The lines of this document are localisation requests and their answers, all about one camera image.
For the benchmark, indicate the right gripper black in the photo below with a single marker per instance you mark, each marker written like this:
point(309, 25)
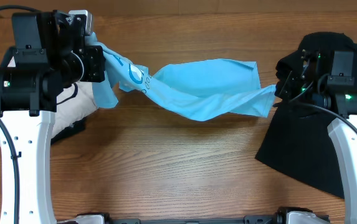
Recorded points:
point(289, 82)

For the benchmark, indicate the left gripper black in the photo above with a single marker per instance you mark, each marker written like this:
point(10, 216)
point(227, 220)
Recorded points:
point(95, 56)

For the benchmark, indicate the light blue printed t-shirt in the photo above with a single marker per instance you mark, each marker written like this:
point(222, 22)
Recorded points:
point(198, 91)

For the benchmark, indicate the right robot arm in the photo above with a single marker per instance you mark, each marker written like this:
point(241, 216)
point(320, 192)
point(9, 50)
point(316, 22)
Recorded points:
point(342, 130)

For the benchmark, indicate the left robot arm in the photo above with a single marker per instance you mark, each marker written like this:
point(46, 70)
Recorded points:
point(49, 54)

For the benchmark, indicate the folded beige shorts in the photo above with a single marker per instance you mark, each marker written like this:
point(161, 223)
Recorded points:
point(74, 109)

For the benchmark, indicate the dark folded garment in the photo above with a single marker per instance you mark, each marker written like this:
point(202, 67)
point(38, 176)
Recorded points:
point(69, 131)

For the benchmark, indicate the black t-shirt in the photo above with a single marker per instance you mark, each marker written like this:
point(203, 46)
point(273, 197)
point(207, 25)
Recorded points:
point(301, 149)

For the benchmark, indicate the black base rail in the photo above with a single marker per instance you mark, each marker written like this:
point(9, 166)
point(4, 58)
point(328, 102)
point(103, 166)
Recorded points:
point(282, 216)

